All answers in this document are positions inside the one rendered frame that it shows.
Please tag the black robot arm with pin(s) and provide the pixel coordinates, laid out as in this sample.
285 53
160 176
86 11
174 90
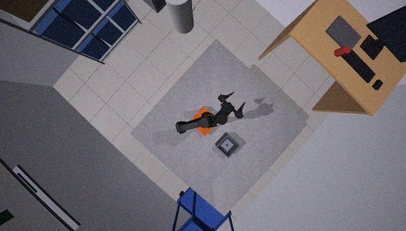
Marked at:
206 120

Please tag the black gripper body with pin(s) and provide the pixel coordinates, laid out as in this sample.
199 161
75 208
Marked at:
237 114

